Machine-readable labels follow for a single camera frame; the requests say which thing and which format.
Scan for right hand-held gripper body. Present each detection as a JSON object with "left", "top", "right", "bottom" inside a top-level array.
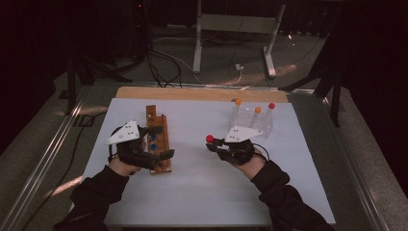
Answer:
[{"left": 219, "top": 125, "right": 264, "bottom": 167}]

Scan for orange cap test tube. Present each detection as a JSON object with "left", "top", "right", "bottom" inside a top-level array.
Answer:
[
  {"left": 250, "top": 106, "right": 263, "bottom": 129},
  {"left": 230, "top": 98, "right": 242, "bottom": 128}
]

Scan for white power cable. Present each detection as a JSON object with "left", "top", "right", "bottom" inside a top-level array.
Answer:
[{"left": 224, "top": 70, "right": 243, "bottom": 87}]

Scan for grey metal desk frame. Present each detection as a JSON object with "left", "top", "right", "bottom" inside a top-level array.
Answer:
[{"left": 191, "top": 0, "right": 287, "bottom": 79}]

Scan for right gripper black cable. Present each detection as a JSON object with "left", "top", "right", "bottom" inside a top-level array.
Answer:
[{"left": 253, "top": 142, "right": 271, "bottom": 162}]

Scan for person's left hand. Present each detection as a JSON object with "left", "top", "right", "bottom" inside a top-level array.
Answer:
[{"left": 108, "top": 156, "right": 142, "bottom": 177}]

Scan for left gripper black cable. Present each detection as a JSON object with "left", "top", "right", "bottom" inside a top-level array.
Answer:
[{"left": 107, "top": 143, "right": 118, "bottom": 164}]

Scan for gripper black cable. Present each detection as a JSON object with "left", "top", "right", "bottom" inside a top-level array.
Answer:
[
  {"left": 107, "top": 143, "right": 118, "bottom": 164},
  {"left": 253, "top": 142, "right": 271, "bottom": 162}
]

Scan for clear acrylic tube rack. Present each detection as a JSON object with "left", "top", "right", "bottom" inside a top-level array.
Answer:
[{"left": 228, "top": 107, "right": 274, "bottom": 140}]

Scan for aluminium floor rail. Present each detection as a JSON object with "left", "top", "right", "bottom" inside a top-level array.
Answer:
[
  {"left": 0, "top": 86, "right": 94, "bottom": 231},
  {"left": 320, "top": 95, "right": 389, "bottom": 231}
]

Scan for long black floor cable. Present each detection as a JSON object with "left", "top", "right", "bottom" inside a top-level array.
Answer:
[{"left": 18, "top": 110, "right": 109, "bottom": 231}]

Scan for white table mat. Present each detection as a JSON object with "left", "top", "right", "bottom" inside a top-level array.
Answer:
[{"left": 66, "top": 97, "right": 337, "bottom": 227}]

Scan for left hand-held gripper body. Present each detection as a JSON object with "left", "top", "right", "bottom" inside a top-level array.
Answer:
[{"left": 105, "top": 120, "right": 162, "bottom": 171}]

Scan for black floor cable bundle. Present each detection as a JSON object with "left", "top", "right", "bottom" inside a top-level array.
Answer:
[{"left": 140, "top": 32, "right": 184, "bottom": 90}]

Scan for person's right hand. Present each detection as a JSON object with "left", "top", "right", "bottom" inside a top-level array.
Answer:
[{"left": 235, "top": 147, "right": 268, "bottom": 181}]

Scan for wooden tube rack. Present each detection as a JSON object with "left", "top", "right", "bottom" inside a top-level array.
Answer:
[{"left": 145, "top": 104, "right": 172, "bottom": 175}]

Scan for red cap test tube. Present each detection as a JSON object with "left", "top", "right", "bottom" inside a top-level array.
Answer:
[
  {"left": 264, "top": 102, "right": 276, "bottom": 129},
  {"left": 205, "top": 134, "right": 229, "bottom": 150}
]

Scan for black cables under desk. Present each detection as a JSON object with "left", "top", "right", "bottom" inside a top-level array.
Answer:
[{"left": 205, "top": 32, "right": 261, "bottom": 47}]

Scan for black metal stand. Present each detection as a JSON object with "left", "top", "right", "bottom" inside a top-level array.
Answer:
[
  {"left": 57, "top": 47, "right": 133, "bottom": 116},
  {"left": 278, "top": 32, "right": 345, "bottom": 128}
]

